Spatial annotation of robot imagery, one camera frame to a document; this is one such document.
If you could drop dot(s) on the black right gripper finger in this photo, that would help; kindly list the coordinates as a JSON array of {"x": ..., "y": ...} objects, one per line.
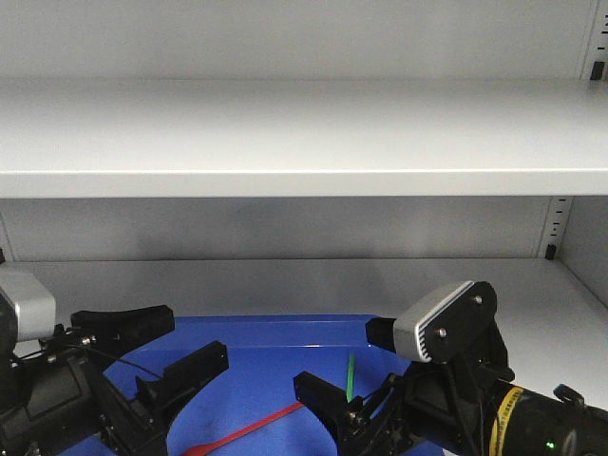
[
  {"x": 329, "y": 404},
  {"x": 379, "y": 333}
]

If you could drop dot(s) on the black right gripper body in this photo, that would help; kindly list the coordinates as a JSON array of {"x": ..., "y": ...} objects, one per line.
[{"x": 453, "y": 404}]

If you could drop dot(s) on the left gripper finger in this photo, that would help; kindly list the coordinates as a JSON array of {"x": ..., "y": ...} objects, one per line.
[
  {"x": 164, "y": 399},
  {"x": 118, "y": 333}
]

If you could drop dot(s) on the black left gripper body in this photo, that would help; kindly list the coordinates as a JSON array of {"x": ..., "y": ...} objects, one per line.
[{"x": 48, "y": 407}]

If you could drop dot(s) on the green plastic spoon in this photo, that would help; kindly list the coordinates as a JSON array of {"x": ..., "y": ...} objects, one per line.
[{"x": 350, "y": 377}]

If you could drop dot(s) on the red plastic spoon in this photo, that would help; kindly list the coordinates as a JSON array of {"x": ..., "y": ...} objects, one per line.
[{"x": 205, "y": 449}]

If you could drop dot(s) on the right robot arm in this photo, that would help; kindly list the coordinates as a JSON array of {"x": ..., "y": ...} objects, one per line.
[{"x": 560, "y": 425}]

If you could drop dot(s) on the grey storage cabinet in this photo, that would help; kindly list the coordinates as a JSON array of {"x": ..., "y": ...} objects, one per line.
[{"x": 546, "y": 256}]

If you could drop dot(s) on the cabinet upper shelf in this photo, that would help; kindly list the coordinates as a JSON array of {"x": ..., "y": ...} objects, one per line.
[{"x": 188, "y": 139}]

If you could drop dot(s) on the blue plastic tray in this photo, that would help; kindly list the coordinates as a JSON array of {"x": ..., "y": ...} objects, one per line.
[{"x": 265, "y": 354}]

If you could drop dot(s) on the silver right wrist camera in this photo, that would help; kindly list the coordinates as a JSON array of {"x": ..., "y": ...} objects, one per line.
[{"x": 446, "y": 320}]

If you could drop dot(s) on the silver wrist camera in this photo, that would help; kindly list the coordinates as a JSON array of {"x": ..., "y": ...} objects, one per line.
[
  {"x": 446, "y": 320},
  {"x": 33, "y": 304}
]

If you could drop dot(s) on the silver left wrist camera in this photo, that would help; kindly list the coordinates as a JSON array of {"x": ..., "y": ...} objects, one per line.
[{"x": 33, "y": 304}]

